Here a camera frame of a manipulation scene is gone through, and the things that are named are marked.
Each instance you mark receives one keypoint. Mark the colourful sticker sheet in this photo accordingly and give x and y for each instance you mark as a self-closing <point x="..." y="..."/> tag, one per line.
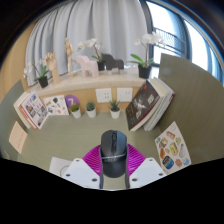
<point x="173" y="150"/>

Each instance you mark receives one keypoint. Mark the pale orange paper card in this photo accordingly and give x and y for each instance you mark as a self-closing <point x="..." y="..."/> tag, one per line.
<point x="17" y="137"/>

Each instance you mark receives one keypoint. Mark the red-edged photo magazine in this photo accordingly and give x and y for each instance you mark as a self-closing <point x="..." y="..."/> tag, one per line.
<point x="35" y="110"/>

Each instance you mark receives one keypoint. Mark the thick white book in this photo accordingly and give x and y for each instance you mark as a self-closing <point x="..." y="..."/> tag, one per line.
<point x="17" y="105"/>

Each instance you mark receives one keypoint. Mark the wooden artist mannequin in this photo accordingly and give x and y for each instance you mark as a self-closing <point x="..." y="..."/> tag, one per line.
<point x="68" y="50"/>

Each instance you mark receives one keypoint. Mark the black computer mouse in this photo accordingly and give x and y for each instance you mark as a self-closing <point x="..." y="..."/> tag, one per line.
<point x="113" y="153"/>

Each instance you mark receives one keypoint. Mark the white illustrated card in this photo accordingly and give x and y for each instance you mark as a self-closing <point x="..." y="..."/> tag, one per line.
<point x="56" y="105"/>

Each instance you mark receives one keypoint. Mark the white wall socket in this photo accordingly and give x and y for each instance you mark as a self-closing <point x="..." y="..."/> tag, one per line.
<point x="124" y="94"/>
<point x="103" y="95"/>

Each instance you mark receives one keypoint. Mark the grey white curtain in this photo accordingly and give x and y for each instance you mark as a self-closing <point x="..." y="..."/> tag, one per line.
<point x="106" y="23"/>

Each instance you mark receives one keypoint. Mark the black red-edged book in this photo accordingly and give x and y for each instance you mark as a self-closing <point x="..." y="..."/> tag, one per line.
<point x="141" y="105"/>

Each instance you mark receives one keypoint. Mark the dark-framed window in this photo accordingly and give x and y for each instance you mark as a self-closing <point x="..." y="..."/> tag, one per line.
<point x="196" y="43"/>

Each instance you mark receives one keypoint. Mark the wooden hand model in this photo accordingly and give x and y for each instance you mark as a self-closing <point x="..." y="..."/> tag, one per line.
<point x="51" y="63"/>

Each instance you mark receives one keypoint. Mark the round purple sign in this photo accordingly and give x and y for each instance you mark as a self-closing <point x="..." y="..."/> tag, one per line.
<point x="70" y="99"/>

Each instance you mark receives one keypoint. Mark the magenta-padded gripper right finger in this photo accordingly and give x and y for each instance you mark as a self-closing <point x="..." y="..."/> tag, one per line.
<point x="146" y="173"/>

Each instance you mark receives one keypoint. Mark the pink horse figurine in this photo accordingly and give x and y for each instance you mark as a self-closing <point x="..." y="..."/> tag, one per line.
<point x="87" y="63"/>

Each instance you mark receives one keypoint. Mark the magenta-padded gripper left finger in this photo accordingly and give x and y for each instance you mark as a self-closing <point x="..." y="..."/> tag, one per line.
<point x="80" y="173"/>

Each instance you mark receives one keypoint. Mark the small succulent in white pot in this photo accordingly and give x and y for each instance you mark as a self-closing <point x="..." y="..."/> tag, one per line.
<point x="76" y="114"/>
<point x="115" y="114"/>
<point x="91" y="113"/>

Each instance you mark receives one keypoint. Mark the white orchid in black pot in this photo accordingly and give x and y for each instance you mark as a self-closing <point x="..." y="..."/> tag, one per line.
<point x="144" y="71"/>
<point x="101" y="65"/>
<point x="43" y="81"/>

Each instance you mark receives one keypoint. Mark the light wooden desk shelf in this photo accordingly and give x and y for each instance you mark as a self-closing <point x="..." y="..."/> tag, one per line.
<point x="100" y="81"/>

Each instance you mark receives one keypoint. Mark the green felt divider panel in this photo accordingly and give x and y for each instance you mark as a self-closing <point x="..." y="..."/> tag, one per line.
<point x="8" y="110"/>
<point x="196" y="100"/>

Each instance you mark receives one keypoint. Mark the black horse figurine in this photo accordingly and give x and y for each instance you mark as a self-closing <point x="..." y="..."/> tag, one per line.
<point x="113" y="61"/>

